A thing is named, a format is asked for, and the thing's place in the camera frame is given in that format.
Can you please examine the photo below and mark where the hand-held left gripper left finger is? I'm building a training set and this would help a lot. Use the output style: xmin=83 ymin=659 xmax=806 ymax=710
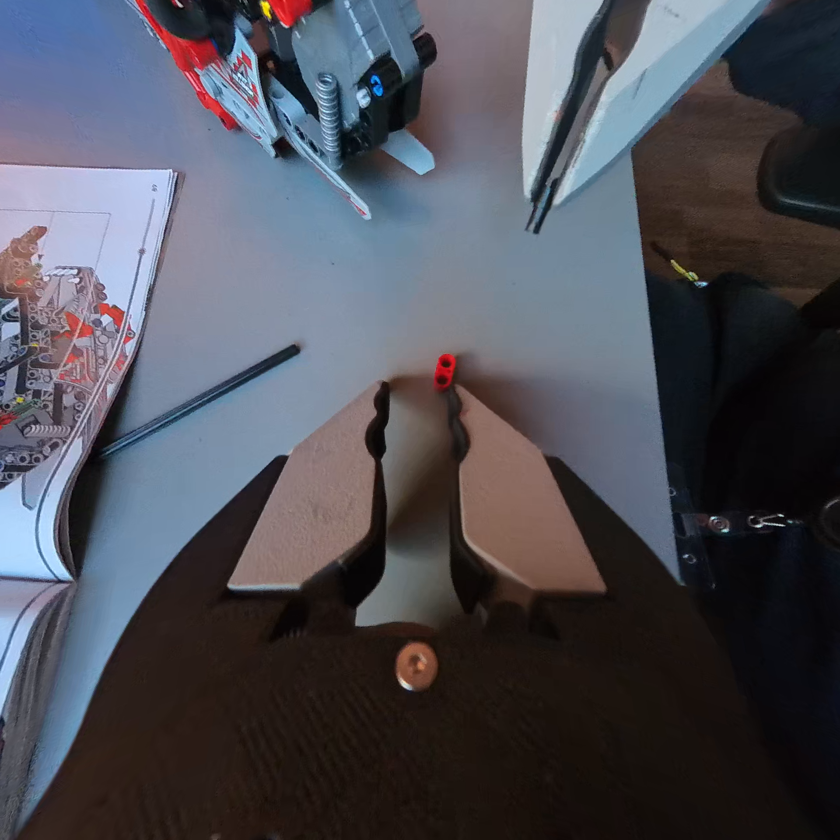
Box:
xmin=226 ymin=381 xmax=391 ymax=609

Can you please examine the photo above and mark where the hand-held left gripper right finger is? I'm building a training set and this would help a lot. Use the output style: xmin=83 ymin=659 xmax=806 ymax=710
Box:
xmin=448 ymin=385 xmax=608 ymax=616

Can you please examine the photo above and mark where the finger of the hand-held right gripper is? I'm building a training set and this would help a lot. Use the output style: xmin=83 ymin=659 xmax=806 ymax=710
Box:
xmin=522 ymin=0 xmax=614 ymax=234
xmin=535 ymin=0 xmax=770 ymax=235

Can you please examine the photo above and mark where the black lego axle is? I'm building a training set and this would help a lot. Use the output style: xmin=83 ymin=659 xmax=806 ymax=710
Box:
xmin=98 ymin=344 xmax=301 ymax=459

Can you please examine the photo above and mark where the black grey lego truck model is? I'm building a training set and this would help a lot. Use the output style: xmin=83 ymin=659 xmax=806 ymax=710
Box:
xmin=128 ymin=0 xmax=438 ymax=221

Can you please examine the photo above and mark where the person's right forearm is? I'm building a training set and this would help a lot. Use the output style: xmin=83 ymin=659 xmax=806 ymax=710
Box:
xmin=722 ymin=0 xmax=840 ymax=129

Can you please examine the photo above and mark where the black office chair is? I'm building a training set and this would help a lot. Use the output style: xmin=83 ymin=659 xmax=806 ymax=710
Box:
xmin=756 ymin=125 xmax=840 ymax=228

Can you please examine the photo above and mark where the open instruction booklet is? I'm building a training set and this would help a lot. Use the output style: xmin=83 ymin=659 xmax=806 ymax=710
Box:
xmin=0 ymin=164 xmax=180 ymax=723

